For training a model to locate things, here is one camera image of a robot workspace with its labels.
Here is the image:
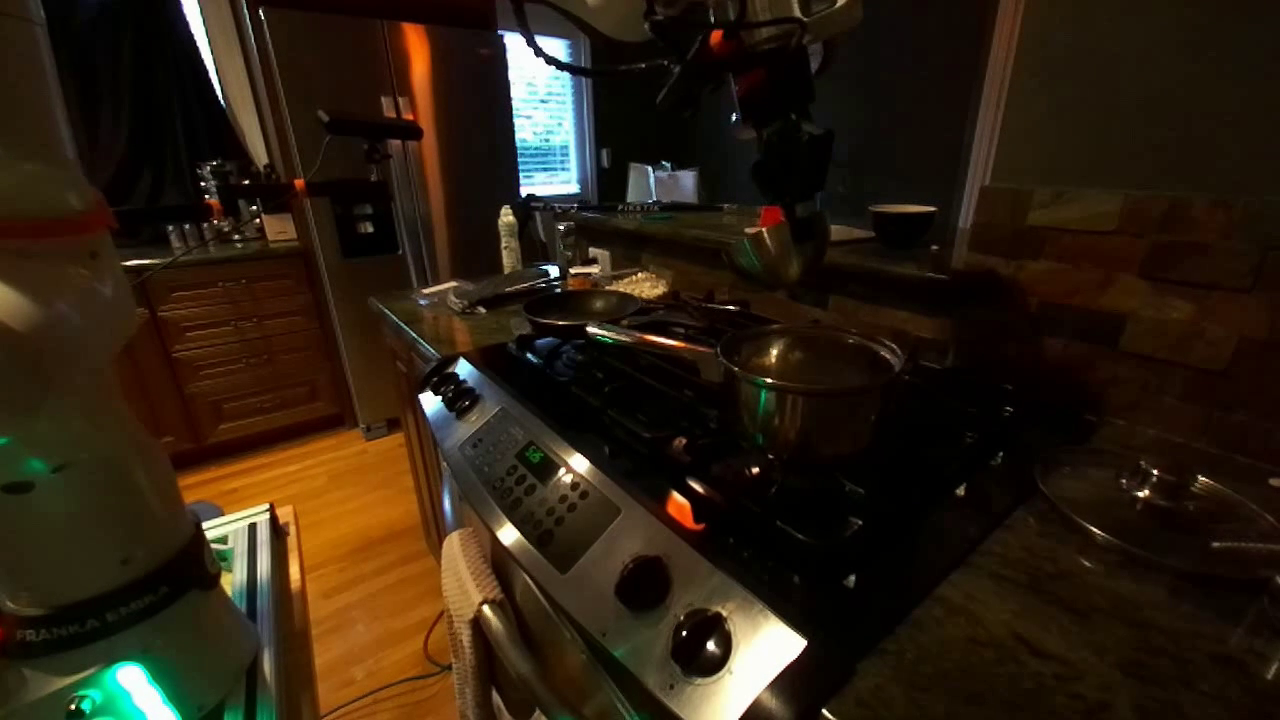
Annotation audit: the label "black bowl white inside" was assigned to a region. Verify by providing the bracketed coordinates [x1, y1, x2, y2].
[865, 199, 943, 254]

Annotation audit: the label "black stove knob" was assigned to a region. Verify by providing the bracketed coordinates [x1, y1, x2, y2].
[610, 550, 681, 619]
[419, 357, 486, 421]
[668, 606, 738, 679]

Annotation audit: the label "white paper sheets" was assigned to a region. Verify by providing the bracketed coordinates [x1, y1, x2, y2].
[619, 159, 707, 213]

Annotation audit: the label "white plastic bottle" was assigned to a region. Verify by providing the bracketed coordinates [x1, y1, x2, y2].
[492, 199, 527, 282]

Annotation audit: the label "light dish towel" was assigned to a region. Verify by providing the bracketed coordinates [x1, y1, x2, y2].
[437, 525, 509, 720]

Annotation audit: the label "bright glass window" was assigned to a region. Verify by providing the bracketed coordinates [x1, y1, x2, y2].
[498, 27, 598, 204]

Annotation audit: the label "glass pot lid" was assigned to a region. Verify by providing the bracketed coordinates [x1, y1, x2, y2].
[1035, 436, 1280, 587]

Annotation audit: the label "stainless steel refrigerator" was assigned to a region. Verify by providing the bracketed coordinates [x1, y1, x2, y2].
[255, 5, 453, 439]

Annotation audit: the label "black gas stove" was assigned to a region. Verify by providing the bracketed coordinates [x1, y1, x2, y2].
[395, 284, 1054, 720]

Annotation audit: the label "wooden kitchen cabinet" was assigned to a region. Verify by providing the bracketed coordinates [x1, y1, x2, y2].
[121, 242, 350, 459]

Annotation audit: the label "silver pot with handle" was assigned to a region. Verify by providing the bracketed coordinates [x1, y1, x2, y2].
[580, 316, 911, 463]

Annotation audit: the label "black frying pan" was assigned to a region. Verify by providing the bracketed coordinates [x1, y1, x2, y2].
[519, 284, 659, 342]

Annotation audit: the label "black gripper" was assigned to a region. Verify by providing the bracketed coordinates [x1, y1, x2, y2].
[743, 112, 840, 300]

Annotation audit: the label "aluminium robot mounting table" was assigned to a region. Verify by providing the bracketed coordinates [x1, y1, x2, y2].
[197, 502, 319, 720]

